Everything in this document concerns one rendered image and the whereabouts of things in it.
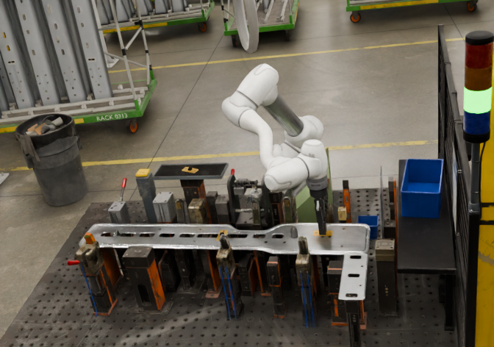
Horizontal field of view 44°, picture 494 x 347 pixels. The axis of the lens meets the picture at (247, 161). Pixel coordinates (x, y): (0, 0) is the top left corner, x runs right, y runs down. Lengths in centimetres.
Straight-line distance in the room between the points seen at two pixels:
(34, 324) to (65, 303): 18
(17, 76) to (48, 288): 415
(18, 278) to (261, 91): 267
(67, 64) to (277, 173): 482
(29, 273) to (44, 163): 102
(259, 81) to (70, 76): 435
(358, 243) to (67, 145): 325
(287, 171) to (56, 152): 321
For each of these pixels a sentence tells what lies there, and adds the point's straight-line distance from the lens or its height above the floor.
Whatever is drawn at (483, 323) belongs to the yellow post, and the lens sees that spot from 233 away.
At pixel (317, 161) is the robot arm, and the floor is 141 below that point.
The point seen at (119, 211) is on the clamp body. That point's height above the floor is 105.
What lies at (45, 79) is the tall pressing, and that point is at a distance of 714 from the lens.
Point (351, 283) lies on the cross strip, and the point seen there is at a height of 100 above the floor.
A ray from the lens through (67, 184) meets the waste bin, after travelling 554.
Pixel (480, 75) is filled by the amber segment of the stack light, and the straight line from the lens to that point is 169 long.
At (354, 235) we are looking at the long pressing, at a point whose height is 100.
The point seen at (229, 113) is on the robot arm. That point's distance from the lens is 291.
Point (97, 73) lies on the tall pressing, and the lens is 694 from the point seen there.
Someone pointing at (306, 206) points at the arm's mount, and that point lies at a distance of 332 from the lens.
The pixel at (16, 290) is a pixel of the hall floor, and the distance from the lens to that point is 479.
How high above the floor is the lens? 259
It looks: 27 degrees down
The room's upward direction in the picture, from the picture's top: 9 degrees counter-clockwise
